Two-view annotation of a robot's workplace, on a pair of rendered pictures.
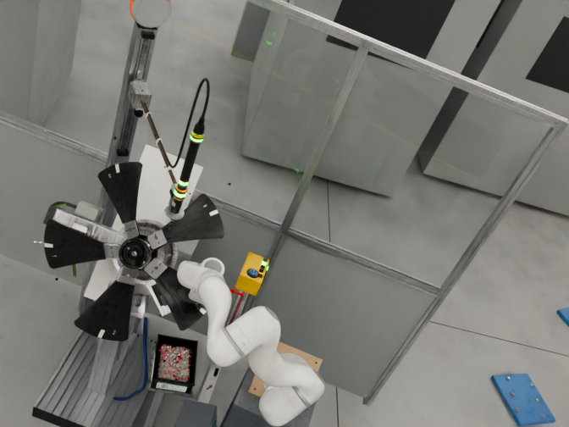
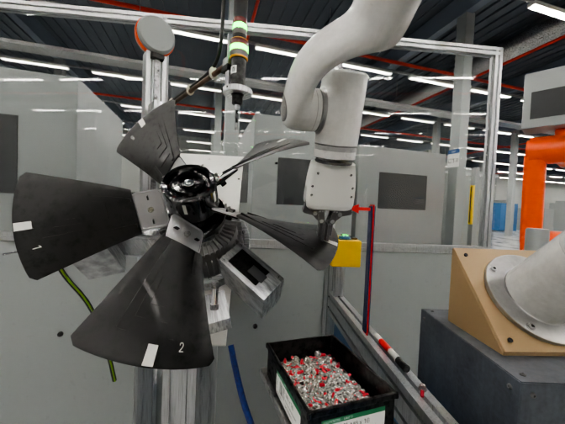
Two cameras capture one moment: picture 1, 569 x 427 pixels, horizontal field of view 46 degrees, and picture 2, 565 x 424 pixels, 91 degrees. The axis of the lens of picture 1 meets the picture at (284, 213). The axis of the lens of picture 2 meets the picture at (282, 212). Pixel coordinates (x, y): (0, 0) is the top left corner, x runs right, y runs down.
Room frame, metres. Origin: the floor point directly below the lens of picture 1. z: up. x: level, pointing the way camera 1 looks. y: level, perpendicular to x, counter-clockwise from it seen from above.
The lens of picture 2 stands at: (1.18, 0.28, 1.18)
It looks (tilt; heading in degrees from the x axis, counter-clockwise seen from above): 2 degrees down; 357
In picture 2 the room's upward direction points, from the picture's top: 2 degrees clockwise
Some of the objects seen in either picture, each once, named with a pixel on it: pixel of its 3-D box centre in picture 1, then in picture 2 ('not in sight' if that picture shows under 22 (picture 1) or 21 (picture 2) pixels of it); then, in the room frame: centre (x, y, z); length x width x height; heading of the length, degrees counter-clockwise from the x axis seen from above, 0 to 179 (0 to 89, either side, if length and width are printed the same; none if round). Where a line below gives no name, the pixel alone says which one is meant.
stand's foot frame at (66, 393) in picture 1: (104, 379); not in sight; (2.05, 0.51, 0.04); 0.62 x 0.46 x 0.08; 2
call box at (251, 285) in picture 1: (251, 274); (340, 251); (2.17, 0.02, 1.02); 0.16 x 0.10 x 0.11; 2
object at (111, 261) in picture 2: not in sight; (97, 256); (1.91, 0.72, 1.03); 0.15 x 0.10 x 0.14; 2
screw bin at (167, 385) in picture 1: (174, 363); (322, 382); (1.70, 0.17, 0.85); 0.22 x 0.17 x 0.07; 17
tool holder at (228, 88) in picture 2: (176, 202); (235, 75); (1.87, 0.38, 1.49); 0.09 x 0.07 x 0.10; 37
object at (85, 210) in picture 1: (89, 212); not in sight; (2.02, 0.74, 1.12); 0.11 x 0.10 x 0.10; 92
